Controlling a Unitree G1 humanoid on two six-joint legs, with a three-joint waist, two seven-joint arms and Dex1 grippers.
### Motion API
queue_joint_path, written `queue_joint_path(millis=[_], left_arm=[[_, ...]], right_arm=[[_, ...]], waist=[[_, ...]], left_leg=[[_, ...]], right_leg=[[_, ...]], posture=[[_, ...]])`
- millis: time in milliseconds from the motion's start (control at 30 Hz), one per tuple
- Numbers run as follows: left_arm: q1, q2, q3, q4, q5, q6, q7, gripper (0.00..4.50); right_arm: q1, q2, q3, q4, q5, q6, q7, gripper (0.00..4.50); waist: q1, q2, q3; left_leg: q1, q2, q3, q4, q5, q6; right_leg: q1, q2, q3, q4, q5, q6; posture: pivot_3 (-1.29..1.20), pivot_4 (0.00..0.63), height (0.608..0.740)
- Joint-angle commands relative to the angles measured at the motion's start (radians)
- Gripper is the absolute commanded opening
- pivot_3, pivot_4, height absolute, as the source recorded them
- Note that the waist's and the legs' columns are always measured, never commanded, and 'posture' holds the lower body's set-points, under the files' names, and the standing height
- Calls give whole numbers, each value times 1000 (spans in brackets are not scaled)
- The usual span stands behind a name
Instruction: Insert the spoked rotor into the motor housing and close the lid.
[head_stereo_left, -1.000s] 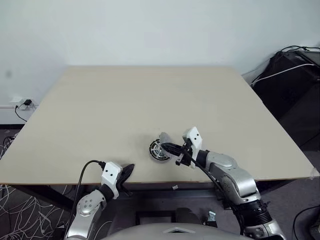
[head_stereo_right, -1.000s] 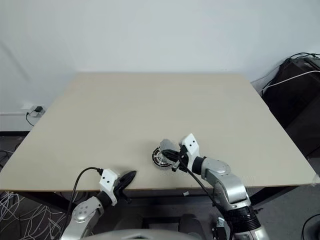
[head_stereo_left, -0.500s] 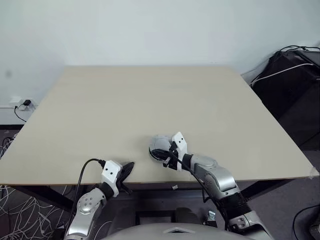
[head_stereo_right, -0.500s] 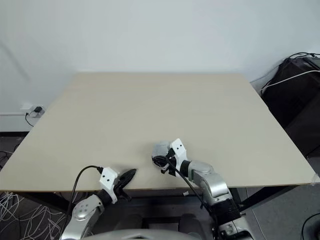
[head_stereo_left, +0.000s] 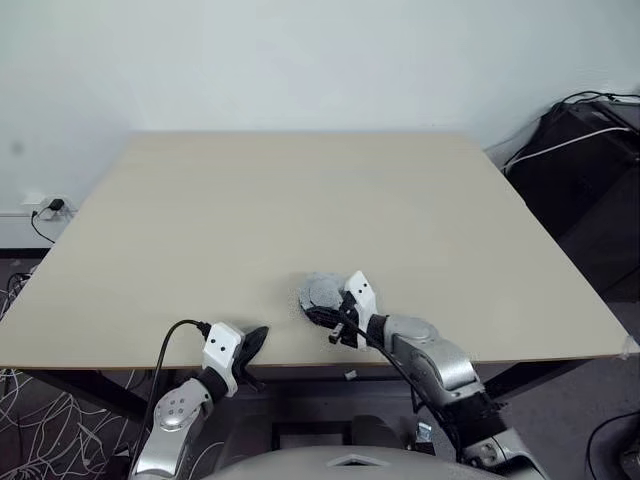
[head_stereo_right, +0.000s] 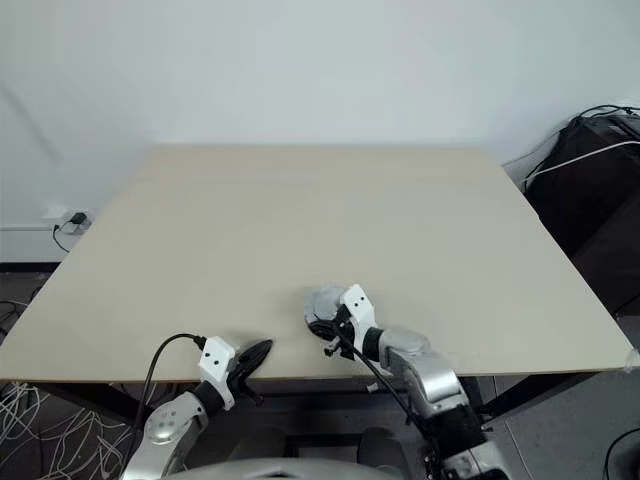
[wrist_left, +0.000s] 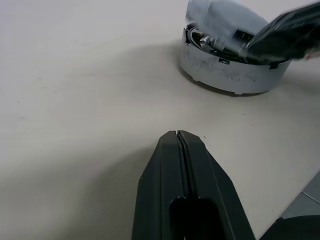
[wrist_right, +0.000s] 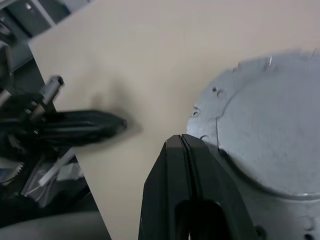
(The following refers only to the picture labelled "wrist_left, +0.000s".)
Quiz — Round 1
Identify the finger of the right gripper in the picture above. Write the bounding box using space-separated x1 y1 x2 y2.
246 23 320 61
253 2 320 38

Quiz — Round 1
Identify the motor stator in silver housing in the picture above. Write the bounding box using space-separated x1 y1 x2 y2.
178 24 292 96

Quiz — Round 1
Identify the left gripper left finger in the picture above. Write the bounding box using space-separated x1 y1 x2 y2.
132 129 187 240

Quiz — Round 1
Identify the dark rounded shape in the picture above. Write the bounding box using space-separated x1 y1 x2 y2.
258 215 320 240

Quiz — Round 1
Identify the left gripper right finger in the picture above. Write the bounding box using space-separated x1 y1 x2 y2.
177 129 256 240

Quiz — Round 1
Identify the silver motor cover with gears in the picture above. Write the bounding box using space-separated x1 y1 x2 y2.
185 0 271 55

